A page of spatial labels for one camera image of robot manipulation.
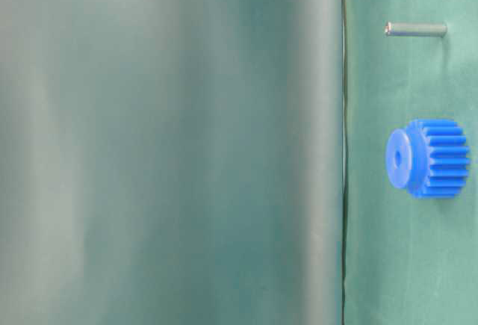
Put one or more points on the small blue plastic gear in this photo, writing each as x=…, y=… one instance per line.
x=428, y=158

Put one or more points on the silver metal shaft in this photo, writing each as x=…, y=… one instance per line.
x=400, y=29

